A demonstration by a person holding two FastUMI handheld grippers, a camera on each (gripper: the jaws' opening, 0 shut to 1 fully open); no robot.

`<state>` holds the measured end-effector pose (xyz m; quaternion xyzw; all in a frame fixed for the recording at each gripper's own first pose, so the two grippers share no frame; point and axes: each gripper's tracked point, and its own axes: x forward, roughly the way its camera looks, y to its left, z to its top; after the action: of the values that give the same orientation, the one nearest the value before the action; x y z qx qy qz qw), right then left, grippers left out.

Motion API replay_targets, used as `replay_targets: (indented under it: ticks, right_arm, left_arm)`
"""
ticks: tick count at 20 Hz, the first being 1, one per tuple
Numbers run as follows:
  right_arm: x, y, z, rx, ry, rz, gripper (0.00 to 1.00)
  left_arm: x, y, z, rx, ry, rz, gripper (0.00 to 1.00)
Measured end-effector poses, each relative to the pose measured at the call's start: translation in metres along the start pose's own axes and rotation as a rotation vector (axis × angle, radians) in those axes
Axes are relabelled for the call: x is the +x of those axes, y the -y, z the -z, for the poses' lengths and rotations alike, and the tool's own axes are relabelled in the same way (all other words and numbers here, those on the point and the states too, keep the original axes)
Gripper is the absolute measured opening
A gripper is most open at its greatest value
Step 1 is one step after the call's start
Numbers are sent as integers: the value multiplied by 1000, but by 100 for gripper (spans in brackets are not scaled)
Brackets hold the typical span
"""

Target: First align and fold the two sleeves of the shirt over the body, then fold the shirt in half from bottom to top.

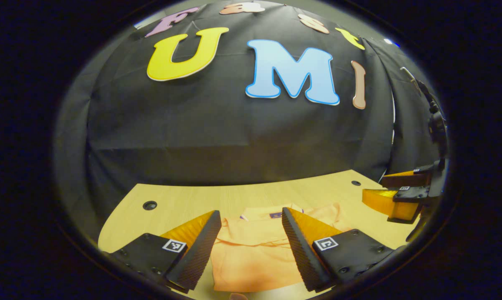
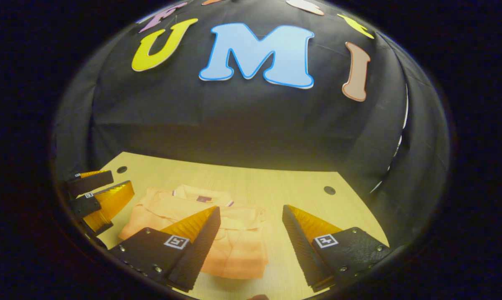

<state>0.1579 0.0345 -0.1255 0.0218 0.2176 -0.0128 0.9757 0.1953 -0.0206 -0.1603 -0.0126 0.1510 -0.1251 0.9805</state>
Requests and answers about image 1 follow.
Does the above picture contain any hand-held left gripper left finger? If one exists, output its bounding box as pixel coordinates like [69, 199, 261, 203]
[103, 210, 222, 293]

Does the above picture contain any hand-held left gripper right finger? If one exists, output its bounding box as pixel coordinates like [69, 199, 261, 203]
[281, 207, 405, 293]

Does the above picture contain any orange T-shirt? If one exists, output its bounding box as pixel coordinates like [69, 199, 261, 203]
[210, 202, 353, 293]

